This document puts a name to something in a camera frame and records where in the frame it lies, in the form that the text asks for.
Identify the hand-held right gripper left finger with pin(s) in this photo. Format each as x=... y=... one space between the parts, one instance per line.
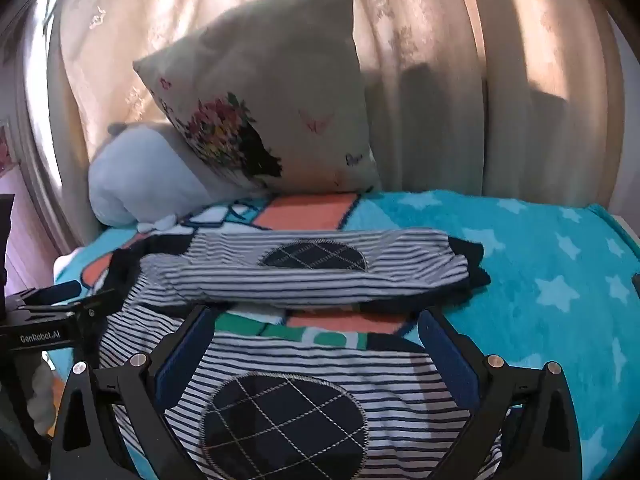
x=184 y=357

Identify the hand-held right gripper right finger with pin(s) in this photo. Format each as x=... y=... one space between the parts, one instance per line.
x=450 y=360

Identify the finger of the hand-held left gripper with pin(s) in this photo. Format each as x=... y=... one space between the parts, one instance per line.
x=55 y=293
x=102 y=305

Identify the striped pants with navy patches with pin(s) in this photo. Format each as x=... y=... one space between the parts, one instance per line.
x=310 y=280

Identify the pink cabinet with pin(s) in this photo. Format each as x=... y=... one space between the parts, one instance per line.
x=25 y=240

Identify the turquoise printed star blanket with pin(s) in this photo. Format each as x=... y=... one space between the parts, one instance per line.
x=540 y=270

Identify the pale blue plush toy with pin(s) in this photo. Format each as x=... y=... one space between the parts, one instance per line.
x=145 y=175

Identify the beige floral print pillow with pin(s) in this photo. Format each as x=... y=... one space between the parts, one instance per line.
x=280 y=75

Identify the beige curtain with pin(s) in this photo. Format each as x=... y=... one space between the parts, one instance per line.
x=440 y=25

